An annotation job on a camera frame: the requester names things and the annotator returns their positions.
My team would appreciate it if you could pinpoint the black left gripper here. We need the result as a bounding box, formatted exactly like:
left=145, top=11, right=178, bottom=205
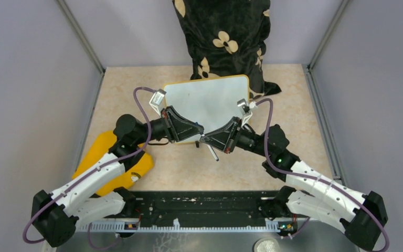
left=133, top=103, right=203, bottom=144

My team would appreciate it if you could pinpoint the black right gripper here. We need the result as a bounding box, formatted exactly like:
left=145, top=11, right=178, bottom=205
left=201, top=116, right=272, bottom=158

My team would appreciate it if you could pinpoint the yellow-framed whiteboard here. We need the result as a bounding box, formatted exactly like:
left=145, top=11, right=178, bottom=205
left=163, top=75, right=250, bottom=133

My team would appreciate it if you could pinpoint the whiteboard marker pen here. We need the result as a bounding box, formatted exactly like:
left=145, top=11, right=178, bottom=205
left=207, top=144, right=219, bottom=162

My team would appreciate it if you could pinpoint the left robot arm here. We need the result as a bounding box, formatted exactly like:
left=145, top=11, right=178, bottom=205
left=28, top=106, right=204, bottom=247

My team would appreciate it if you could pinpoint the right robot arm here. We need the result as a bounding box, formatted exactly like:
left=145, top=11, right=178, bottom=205
left=200, top=117, right=390, bottom=251

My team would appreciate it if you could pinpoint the yellow plastic object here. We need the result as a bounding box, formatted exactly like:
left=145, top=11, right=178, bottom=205
left=71, top=130, right=154, bottom=197

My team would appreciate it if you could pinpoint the black floral pillow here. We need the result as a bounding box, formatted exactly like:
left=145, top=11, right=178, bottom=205
left=172, top=0, right=282, bottom=99

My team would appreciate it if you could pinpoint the round metal disc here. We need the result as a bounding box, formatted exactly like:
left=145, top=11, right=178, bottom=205
left=253, top=238, right=281, bottom=252

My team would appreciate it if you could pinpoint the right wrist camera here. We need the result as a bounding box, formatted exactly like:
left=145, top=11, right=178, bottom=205
left=237, top=99, right=258, bottom=128

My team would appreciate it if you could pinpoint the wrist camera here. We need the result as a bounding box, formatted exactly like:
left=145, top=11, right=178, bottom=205
left=237, top=99, right=258, bottom=128
left=149, top=89, right=166, bottom=116

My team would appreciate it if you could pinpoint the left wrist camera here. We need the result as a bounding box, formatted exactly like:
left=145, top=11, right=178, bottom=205
left=149, top=89, right=166, bottom=116

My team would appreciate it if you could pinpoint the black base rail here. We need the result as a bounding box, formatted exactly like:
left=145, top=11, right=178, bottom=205
left=90, top=189, right=310, bottom=239

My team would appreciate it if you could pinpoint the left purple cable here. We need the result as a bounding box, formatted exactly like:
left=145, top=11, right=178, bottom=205
left=22, top=87, right=158, bottom=244

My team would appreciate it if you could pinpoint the purple cable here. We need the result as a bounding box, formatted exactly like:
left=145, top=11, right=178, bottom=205
left=22, top=87, right=158, bottom=244
left=253, top=98, right=390, bottom=252

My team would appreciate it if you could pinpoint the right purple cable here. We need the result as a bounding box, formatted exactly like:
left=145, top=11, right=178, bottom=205
left=253, top=98, right=390, bottom=252

